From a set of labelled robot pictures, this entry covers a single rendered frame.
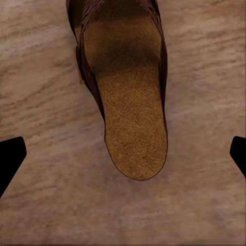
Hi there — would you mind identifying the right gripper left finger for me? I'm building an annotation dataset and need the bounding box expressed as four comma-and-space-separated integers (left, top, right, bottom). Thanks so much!
0, 136, 27, 198

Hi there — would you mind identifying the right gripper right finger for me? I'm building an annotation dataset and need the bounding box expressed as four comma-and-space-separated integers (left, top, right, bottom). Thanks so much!
230, 136, 246, 178

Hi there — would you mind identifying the sandal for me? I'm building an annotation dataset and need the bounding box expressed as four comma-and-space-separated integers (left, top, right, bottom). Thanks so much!
66, 0, 168, 181

